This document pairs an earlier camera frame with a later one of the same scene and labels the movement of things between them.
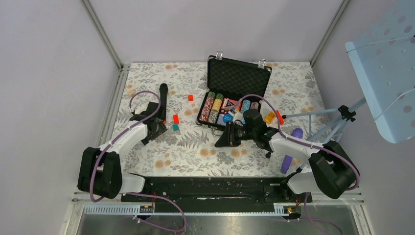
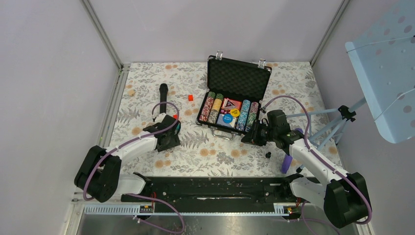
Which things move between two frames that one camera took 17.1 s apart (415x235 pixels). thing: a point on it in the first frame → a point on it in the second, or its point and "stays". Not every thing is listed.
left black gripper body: (160, 129) → (173, 142)
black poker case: (227, 81) stays
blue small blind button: (227, 117) stays
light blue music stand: (383, 55) stays
